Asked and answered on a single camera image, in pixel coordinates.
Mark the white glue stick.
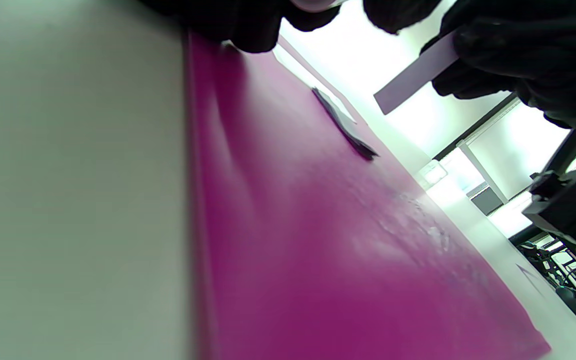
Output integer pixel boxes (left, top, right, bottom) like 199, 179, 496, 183
290, 0, 349, 13

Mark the translucent glue stick cap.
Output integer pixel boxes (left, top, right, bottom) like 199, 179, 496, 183
416, 159, 449, 190

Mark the black window frame post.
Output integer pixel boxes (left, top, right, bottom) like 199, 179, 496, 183
435, 92, 519, 161

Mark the person's left hand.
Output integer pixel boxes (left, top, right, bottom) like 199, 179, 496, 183
138, 0, 343, 53

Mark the pink L-shaped folder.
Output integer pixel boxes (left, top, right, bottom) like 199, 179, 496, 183
183, 30, 551, 360

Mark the person's right hand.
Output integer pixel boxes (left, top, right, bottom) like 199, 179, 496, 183
363, 0, 576, 138

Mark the white label card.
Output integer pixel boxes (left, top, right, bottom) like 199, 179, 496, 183
273, 44, 358, 125

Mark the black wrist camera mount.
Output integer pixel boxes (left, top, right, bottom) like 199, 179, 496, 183
522, 165, 576, 260

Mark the black office chair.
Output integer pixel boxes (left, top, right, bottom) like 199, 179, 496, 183
518, 240, 576, 326

